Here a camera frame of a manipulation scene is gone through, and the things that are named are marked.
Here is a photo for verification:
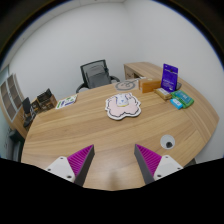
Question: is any wooden side cabinet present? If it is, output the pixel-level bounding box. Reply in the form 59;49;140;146
123;61;165;81

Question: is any black visitor chair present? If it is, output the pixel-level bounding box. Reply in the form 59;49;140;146
21;96;38;129

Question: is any wooden shelf unit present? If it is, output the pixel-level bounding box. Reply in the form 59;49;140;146
0;73;28;139

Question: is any white green printed sheet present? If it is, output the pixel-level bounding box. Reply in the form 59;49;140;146
54;94;79;110

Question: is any white and blue computer mouse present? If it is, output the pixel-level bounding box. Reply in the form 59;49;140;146
114;92;131;108

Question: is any black armchair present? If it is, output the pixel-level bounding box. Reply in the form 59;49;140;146
3;129;25;163

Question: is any pink cloud-shaped mouse pad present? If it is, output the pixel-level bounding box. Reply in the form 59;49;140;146
104;92;142;121

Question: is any small blue box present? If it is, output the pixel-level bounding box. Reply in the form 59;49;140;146
169;98;185;111

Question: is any orange box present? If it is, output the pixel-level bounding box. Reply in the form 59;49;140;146
138;77;162;94

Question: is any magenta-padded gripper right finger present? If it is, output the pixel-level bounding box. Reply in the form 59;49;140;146
133;143;184;185

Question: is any black mesh office chair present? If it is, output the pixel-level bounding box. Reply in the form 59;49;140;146
75;59;120;94

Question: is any small yellow box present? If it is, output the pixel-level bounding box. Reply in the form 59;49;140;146
153;87;173;101

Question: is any small brown box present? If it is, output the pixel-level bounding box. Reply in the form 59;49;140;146
30;100;41;115

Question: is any purple standing sign card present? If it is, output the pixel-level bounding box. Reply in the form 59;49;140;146
160;63;179;93

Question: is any silver cable grommet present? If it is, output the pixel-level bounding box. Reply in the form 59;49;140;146
159;134;176;150

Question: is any grey round patterned mat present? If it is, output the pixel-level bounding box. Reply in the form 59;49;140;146
114;79;138;92

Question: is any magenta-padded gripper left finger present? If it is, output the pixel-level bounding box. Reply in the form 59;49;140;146
43;144;96;187

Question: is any green packet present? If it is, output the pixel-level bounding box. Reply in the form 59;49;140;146
170;89;195;108

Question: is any large dark printed box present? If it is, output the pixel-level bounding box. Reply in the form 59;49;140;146
35;87;58;113

